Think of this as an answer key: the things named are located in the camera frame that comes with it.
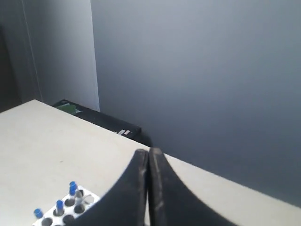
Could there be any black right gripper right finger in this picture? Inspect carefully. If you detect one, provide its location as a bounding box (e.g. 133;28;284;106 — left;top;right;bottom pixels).
148;148;235;226

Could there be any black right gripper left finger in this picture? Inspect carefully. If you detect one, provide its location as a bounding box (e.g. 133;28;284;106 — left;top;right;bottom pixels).
70;149;148;226

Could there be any stainless steel test tube rack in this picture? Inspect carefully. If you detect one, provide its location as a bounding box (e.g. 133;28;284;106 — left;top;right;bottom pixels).
33;185;100;226

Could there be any black box with green label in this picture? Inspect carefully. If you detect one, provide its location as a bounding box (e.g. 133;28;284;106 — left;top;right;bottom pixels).
52;99;142;142

